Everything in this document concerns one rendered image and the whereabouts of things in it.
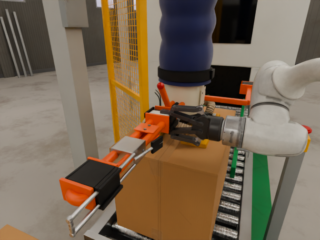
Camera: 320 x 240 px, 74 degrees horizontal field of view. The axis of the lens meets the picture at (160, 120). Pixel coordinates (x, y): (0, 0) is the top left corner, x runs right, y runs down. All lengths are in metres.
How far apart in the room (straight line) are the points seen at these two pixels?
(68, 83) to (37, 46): 7.25
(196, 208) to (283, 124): 0.39
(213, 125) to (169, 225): 0.45
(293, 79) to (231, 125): 0.19
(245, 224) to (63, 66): 1.51
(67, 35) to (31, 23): 7.28
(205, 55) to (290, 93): 0.33
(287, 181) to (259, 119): 0.71
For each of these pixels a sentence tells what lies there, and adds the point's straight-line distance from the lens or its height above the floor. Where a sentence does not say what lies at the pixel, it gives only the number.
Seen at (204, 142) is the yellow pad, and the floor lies 1.07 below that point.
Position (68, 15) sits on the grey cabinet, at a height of 1.54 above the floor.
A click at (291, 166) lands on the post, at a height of 0.84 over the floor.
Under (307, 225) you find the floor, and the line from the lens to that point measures 2.25.
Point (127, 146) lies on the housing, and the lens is 0.52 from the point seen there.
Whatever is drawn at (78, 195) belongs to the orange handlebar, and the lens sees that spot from 0.42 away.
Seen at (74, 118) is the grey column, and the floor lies 0.81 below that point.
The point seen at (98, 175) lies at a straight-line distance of 0.43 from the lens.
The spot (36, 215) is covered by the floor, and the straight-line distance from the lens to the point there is 2.24.
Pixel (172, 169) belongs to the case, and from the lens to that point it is 0.72.
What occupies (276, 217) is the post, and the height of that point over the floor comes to 0.50.
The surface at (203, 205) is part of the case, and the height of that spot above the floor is 0.92.
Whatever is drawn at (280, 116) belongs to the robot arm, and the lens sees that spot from 0.64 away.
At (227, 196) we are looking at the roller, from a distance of 1.41.
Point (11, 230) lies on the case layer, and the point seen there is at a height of 0.54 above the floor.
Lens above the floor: 1.46
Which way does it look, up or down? 23 degrees down
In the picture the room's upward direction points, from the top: straight up
